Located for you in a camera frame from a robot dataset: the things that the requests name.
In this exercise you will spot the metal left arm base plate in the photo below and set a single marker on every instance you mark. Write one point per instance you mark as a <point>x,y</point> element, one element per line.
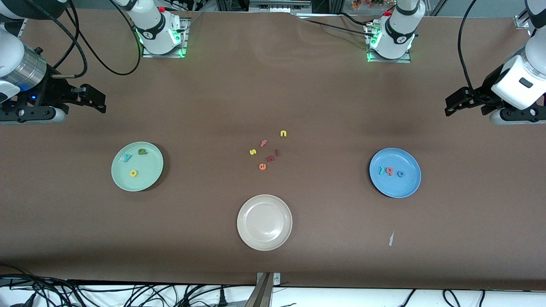
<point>405,60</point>

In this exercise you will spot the black power plug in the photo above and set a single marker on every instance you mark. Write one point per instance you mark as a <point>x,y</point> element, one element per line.
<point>222,298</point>

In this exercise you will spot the green foam letter b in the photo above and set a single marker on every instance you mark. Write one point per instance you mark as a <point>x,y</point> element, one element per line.
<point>140,150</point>

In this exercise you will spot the brown table cover sheet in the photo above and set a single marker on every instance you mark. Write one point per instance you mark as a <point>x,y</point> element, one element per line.
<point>273,85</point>

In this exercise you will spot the grey metal bracket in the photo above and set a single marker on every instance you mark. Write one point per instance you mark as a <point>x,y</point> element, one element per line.
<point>276,279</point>

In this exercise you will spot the beige plate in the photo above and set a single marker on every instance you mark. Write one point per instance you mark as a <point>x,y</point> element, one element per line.
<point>264,221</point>

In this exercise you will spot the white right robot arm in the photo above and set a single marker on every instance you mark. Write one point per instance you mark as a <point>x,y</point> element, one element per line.
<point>158,30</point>

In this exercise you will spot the pink artificial flowers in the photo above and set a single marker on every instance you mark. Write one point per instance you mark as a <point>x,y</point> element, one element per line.
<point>367,3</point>

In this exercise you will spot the light green plate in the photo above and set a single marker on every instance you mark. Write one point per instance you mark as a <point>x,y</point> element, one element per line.
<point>149,172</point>

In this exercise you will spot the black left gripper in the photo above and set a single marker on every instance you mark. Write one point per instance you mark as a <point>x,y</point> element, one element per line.
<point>489,88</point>

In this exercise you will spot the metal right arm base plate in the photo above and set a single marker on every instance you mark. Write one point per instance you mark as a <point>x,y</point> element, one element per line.
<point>185,38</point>

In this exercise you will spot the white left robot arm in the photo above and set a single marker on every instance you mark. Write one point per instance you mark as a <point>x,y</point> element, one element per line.
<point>399,34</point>

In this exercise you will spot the grey power strip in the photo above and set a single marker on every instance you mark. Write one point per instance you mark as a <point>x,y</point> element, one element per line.
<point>279,6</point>

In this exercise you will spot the brown camera mount bar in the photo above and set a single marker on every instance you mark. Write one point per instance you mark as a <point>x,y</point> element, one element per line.
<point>260,294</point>

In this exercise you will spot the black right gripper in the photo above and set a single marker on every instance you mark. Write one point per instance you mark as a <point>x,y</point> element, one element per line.
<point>52,91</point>

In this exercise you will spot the teal foam letter y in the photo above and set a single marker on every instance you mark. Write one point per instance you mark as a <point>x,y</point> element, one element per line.
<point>127,158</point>

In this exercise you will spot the small white paper scrap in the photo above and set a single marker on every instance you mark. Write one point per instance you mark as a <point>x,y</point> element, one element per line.
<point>391,239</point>

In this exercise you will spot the aluminium frame profile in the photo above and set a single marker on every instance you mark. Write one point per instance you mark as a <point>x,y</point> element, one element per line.
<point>520,20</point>

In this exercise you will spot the blue plate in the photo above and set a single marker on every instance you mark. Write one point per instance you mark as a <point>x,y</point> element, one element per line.
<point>394,187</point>

